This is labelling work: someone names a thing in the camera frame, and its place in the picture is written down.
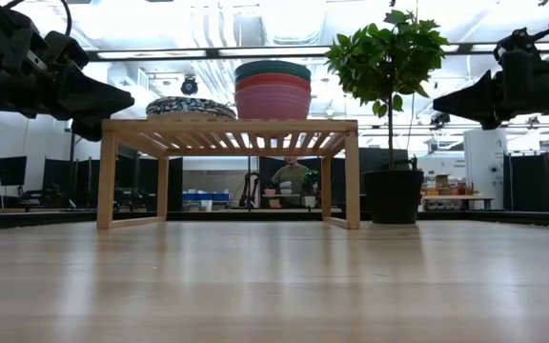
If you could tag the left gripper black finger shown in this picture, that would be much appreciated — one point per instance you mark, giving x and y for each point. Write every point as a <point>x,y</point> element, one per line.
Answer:
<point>93,90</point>
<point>93,108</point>

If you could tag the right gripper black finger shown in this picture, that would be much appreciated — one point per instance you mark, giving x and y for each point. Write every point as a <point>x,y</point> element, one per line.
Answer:
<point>479,90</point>
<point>479,110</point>

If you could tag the pink plastic bowl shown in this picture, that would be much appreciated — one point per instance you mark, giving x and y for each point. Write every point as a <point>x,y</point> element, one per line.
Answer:
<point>273,105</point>

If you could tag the red plastic bowl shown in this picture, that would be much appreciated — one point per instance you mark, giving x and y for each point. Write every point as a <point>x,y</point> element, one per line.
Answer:
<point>273,83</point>

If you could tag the green plastic bowl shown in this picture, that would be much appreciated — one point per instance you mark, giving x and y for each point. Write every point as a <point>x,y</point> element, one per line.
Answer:
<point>273,73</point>

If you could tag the black background robot arm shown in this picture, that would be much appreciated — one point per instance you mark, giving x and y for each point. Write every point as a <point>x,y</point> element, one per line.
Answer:
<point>250,188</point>

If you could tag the slatted wooden shelf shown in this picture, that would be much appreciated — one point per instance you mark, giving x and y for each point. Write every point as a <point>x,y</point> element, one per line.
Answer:
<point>227,126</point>

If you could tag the black ceiling spotlight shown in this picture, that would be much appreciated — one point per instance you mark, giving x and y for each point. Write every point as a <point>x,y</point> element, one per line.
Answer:
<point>440,119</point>
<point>189,86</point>

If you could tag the white cabinet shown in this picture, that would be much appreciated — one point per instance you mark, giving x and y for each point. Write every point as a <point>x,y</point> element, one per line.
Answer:
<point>484,157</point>

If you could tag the black computer monitor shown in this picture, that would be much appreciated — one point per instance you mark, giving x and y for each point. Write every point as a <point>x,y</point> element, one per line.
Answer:
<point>10,171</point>

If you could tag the cluttered background table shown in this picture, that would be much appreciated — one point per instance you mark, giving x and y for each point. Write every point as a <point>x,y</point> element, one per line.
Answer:
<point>451,195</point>

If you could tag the black partition panel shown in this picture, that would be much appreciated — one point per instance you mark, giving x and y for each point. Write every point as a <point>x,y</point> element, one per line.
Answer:
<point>541,181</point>

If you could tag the small tree in black pot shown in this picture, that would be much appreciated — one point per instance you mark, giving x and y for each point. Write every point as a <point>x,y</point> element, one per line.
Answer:
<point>389,62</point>

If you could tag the row of blue bins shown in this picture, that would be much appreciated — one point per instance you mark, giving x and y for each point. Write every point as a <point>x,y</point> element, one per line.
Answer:
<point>208,196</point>

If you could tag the small plant in white pot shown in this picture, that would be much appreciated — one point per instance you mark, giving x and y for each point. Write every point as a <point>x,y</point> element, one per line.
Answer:
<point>310,183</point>

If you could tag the person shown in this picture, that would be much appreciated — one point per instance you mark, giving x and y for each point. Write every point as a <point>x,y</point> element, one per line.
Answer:
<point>293,176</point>

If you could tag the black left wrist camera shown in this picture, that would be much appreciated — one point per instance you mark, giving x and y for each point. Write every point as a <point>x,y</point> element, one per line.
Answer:
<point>67,50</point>

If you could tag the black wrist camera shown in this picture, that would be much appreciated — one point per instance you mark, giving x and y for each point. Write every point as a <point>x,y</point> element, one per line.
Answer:
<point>517,40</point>
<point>67,50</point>

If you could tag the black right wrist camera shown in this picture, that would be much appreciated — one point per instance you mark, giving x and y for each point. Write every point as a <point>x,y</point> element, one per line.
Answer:
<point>517,40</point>

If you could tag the black aluminium table frame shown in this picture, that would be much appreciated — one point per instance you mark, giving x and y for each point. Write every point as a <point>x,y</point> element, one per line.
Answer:
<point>41,220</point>

